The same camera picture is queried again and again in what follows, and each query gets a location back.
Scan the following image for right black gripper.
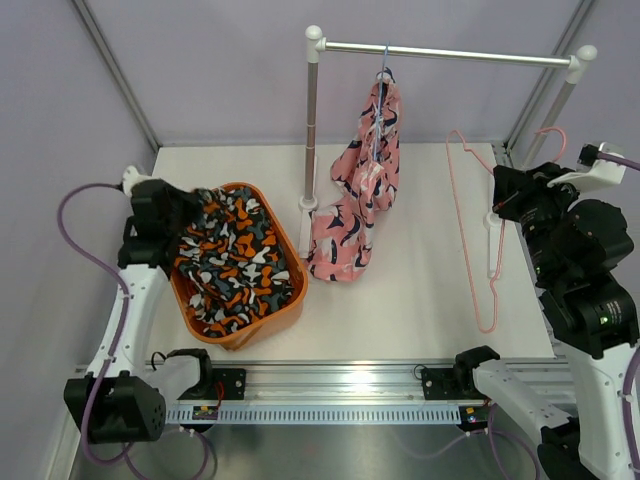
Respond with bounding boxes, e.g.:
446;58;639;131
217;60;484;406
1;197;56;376
492;161;583;281

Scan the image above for orange camouflage shorts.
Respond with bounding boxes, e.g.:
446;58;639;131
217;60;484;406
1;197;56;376
175;186;294;339

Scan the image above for pink wire hanger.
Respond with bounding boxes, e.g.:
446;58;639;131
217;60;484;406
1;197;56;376
445;126;568;334

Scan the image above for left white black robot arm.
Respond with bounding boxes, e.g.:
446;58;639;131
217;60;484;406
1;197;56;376
63;179;215;449

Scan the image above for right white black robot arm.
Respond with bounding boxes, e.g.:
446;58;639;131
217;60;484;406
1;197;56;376
452;163;639;479

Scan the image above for pink patterned shorts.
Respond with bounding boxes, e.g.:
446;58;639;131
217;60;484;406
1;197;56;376
306;68;403;282

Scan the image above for metal clothes rack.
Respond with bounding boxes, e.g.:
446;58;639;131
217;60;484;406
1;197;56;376
296;24;599;280

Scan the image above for orange plastic basket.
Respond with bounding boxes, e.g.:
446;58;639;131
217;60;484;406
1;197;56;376
171;183;308;351

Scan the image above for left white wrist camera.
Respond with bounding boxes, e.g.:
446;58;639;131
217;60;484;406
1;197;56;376
120;165;152;198

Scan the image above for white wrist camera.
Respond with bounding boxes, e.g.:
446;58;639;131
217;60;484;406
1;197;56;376
120;165;152;198
547;142;626;194

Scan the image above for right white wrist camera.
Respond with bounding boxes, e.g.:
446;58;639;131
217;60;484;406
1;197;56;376
547;142;626;194

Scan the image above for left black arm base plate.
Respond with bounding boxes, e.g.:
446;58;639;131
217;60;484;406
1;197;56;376
203;367;247;401

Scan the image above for blue wire hanger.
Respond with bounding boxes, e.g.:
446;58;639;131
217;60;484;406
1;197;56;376
372;42;390;162

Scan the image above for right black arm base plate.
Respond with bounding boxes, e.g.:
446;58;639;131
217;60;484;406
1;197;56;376
417;366;512;402

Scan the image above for aluminium rail frame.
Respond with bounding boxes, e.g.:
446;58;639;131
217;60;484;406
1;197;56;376
47;144;616;480

